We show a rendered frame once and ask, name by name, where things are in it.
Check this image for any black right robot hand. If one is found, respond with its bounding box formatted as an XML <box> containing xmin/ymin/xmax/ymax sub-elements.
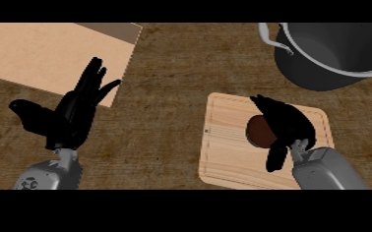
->
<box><xmin>247</xmin><ymin>93</ymin><xmax>318</xmax><ymax>173</ymax></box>

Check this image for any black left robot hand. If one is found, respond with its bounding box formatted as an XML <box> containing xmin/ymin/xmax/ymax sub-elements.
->
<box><xmin>7</xmin><ymin>56</ymin><xmax>123</xmax><ymax>151</ymax></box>

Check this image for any brown chocolate cupcake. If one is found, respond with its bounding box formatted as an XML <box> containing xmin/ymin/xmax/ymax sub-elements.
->
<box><xmin>244</xmin><ymin>114</ymin><xmax>278</xmax><ymax>149</ymax></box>

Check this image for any pale wooden cutting board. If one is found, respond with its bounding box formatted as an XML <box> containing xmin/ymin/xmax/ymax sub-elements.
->
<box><xmin>197</xmin><ymin>91</ymin><xmax>335</xmax><ymax>191</ymax></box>

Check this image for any dark grey metal pot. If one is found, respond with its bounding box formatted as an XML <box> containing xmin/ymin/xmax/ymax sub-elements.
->
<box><xmin>256</xmin><ymin>23</ymin><xmax>372</xmax><ymax>92</ymax></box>

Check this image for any tan placemat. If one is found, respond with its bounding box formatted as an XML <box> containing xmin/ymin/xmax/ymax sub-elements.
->
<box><xmin>0</xmin><ymin>23</ymin><xmax>143</xmax><ymax>108</ymax></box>

